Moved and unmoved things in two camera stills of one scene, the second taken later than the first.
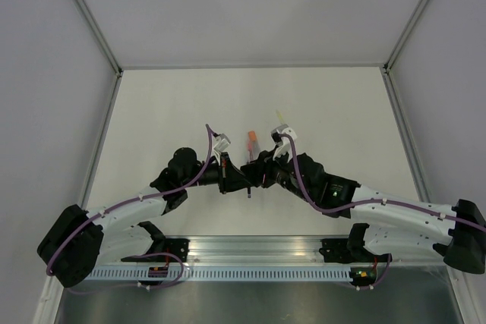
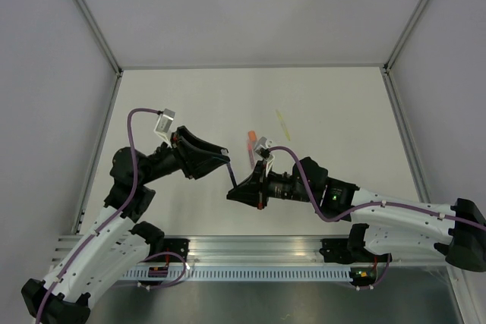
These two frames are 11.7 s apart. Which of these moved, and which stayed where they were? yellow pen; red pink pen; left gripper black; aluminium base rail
Moved: left gripper black
Stayed: yellow pen; red pink pen; aluminium base rail
